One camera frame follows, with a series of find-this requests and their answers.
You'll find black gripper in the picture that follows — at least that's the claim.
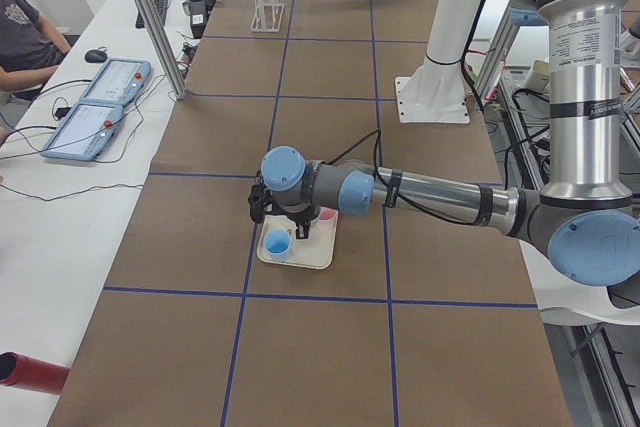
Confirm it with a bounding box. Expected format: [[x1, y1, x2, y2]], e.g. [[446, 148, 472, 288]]
[[286, 209, 320, 240]]

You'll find pink plastic cup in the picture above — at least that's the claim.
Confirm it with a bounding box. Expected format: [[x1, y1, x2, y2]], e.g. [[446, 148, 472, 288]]
[[317, 207, 338, 228]]

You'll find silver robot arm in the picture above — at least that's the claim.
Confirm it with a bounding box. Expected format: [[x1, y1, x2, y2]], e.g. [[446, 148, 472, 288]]
[[248, 0, 639, 286]]

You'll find light blue cup on tray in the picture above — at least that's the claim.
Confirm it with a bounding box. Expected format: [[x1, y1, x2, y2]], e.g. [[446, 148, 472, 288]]
[[262, 229, 293, 262]]

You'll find cream plastic tray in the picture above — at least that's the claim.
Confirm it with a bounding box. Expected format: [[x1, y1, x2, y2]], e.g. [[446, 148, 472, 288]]
[[257, 213, 339, 270]]

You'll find small grey labelled box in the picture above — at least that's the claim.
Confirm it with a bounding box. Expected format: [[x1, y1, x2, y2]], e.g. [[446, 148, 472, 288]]
[[182, 0, 207, 39]]

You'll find black keyboard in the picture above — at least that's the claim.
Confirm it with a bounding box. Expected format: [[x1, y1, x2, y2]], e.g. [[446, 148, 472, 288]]
[[134, 0, 171, 30]]

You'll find upper blue teach pendant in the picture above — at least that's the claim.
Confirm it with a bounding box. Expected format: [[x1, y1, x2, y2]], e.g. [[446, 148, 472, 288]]
[[80, 58, 152, 106]]

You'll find blue teach pendant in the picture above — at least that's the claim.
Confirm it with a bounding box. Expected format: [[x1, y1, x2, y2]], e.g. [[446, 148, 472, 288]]
[[80, 58, 152, 106], [40, 102, 124, 162]]

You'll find lower blue teach pendant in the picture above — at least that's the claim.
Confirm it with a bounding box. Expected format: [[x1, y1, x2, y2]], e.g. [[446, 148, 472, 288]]
[[40, 102, 124, 162]]

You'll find black computer mouse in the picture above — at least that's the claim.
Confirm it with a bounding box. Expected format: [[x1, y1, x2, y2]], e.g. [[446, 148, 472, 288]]
[[84, 49, 108, 63]]

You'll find seated person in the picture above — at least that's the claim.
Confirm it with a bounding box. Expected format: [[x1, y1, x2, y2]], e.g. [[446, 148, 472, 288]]
[[0, 0, 72, 143]]

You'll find red cylinder bottle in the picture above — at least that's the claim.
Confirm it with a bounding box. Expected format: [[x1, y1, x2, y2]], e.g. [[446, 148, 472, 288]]
[[1, 352, 69, 395]]

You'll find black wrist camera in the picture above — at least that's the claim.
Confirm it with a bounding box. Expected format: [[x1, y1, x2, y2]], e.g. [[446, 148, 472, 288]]
[[247, 176, 272, 225]]

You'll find white wire cup rack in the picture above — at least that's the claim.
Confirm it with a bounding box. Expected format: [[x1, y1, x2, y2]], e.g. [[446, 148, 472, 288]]
[[250, 0, 285, 33]]

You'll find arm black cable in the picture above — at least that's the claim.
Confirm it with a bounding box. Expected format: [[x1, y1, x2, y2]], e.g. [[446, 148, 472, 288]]
[[329, 129, 481, 224]]

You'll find white central pedestal column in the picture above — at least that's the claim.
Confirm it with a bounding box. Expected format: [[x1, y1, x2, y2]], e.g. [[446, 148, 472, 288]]
[[395, 0, 482, 124]]

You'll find aluminium frame post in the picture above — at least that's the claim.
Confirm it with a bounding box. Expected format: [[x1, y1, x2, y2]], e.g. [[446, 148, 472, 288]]
[[134, 0, 186, 100]]

